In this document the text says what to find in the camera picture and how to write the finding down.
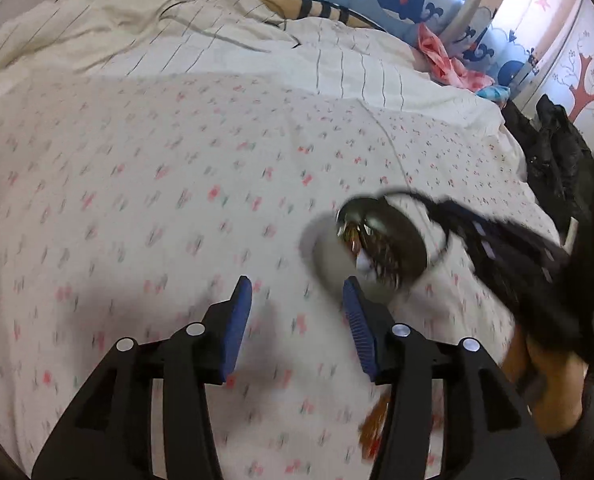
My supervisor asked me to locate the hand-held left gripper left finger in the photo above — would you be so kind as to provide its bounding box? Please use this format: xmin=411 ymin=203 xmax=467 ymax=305
xmin=31 ymin=275 xmax=254 ymax=480

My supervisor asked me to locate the striped pillow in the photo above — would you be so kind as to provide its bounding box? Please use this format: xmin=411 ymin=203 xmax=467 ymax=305
xmin=249 ymin=0 xmax=383 ymax=31

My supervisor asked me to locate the wardrobe with tree print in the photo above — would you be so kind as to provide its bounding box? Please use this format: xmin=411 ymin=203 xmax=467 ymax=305
xmin=517 ymin=0 xmax=594 ymax=161

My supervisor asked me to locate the person's right hand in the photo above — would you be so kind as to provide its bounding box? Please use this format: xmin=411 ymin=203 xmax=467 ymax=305
xmin=502 ymin=332 xmax=594 ymax=438

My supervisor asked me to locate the cherry print bed sheet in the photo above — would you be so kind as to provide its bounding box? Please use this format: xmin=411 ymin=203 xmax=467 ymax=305
xmin=0 ymin=72 xmax=563 ymax=480

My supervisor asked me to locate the pink cloth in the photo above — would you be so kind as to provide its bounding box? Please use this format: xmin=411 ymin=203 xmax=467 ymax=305
xmin=417 ymin=24 xmax=495 ymax=92

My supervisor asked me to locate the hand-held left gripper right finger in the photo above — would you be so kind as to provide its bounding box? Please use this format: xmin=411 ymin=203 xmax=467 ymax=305
xmin=342 ymin=276 xmax=562 ymax=480

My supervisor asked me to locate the round metal tin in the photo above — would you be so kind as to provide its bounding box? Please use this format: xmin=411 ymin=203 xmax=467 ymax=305
xmin=299 ymin=195 xmax=430 ymax=306

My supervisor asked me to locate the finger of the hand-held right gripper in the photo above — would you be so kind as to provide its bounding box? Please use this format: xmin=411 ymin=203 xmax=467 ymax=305
xmin=424 ymin=197 xmax=573 ymax=271
xmin=470 ymin=255 xmax=594 ymax=361

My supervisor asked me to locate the white striped duvet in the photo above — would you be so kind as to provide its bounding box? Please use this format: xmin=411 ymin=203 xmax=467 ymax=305
xmin=0 ymin=0 xmax=530 ymax=176

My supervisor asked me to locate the dark clothing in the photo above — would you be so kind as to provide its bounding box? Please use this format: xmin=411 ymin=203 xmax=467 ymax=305
xmin=501 ymin=94 xmax=594 ymax=221

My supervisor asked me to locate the amber bead bracelet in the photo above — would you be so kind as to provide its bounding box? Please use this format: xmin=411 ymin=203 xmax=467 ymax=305
xmin=358 ymin=392 xmax=395 ymax=461

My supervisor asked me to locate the light blue cloth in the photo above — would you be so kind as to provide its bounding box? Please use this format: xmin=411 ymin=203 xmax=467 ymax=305
xmin=477 ymin=85 xmax=510 ymax=103

